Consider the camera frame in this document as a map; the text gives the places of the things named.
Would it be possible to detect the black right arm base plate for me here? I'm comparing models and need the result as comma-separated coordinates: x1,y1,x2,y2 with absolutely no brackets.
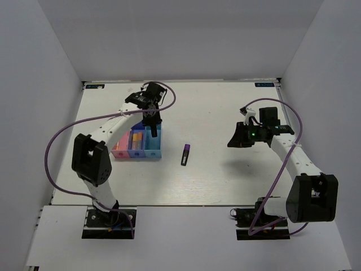
230,208,291,242

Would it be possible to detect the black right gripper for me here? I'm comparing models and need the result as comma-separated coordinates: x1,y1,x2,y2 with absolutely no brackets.
227,121,265,148

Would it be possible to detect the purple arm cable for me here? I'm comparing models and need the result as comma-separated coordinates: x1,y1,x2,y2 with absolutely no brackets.
239,98,310,237
44,81,178,240

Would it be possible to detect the orange cap clear highlighter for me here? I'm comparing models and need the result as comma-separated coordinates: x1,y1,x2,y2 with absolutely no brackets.
131,133,138,150

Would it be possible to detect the green cap black highlighter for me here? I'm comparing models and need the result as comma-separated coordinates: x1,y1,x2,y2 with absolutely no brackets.
150,125,157,138

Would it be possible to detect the left corner table label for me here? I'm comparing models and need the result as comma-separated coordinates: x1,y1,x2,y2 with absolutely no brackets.
85,84,105,89

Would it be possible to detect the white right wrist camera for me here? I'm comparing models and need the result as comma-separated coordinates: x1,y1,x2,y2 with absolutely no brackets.
240,107,256,125

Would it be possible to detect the purple cap black highlighter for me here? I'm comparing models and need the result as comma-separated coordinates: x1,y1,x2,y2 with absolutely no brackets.
181,144,191,166

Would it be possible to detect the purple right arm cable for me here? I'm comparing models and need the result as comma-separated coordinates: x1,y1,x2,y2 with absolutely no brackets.
239,98,310,237

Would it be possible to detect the corner table label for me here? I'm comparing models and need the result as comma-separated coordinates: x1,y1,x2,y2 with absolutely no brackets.
254,82,275,88
85,84,105,89

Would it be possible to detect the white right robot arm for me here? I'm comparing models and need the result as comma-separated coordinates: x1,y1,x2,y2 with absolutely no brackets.
227,107,338,225

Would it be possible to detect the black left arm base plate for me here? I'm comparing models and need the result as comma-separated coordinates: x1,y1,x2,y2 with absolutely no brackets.
81,208,137,240

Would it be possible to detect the pink plastic drawer bin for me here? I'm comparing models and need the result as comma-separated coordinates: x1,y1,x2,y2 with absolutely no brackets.
111,131,130,159

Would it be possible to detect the yellow cap pink highlighter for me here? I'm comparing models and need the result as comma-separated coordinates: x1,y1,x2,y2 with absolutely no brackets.
137,133,143,150

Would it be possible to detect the dark blue plastic drawer bin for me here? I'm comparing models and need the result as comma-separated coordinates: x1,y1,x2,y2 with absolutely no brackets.
128,123,146,158

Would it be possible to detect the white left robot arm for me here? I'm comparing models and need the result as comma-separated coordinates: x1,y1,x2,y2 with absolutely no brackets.
71,82,167,225

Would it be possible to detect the light blue plastic drawer bin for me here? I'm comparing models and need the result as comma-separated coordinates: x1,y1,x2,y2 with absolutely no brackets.
144,124,162,159

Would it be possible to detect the right corner table label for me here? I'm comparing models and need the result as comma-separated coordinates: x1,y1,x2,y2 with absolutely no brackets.
254,82,275,88

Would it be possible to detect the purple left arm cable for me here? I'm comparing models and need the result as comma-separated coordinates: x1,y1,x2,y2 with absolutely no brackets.
44,81,178,240

